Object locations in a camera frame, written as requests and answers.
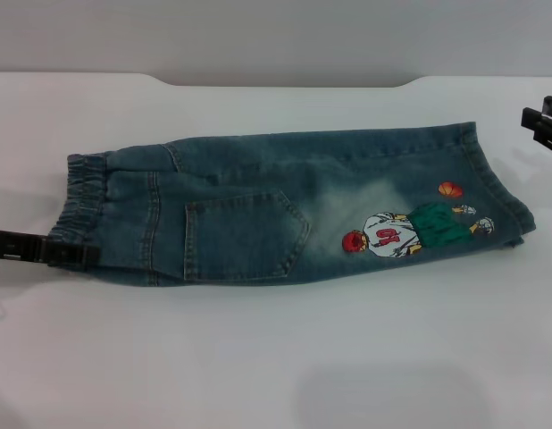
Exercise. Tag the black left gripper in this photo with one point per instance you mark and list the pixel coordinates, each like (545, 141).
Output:
(17, 246)

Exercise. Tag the blue denim shorts with print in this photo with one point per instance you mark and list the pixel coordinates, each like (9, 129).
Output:
(280, 210)

